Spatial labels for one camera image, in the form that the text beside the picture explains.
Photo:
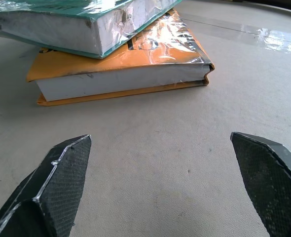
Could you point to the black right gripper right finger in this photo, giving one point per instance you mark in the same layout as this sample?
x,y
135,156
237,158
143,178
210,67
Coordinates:
x,y
268,182

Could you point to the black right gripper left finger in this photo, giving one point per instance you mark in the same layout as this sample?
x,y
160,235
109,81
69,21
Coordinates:
x,y
59,187

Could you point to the orange hardcover book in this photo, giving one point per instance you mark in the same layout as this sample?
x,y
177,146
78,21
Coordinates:
x,y
125,74

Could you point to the teal hardcover book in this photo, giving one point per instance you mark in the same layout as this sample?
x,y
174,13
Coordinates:
x,y
61,27

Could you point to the clear tape strip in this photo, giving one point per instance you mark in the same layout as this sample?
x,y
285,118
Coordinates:
x,y
244,32

